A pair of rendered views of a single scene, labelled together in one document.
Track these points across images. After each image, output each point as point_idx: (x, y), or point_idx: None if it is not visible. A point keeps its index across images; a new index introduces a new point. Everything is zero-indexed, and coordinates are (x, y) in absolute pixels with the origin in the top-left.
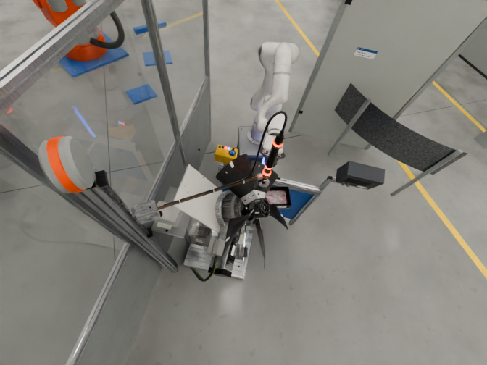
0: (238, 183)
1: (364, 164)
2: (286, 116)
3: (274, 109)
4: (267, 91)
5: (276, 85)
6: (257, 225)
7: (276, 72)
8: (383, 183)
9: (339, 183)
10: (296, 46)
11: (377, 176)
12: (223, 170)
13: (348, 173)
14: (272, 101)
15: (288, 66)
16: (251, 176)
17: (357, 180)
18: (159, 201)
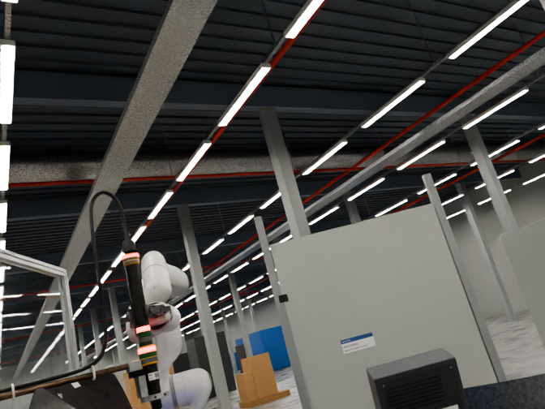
0: (80, 375)
1: (397, 359)
2: (117, 200)
3: (195, 385)
4: (166, 350)
5: (146, 277)
6: None
7: (143, 270)
8: (454, 358)
9: None
10: (178, 268)
11: (433, 357)
12: (52, 391)
13: (374, 377)
14: (143, 292)
15: (158, 260)
16: (127, 403)
17: (408, 385)
18: None
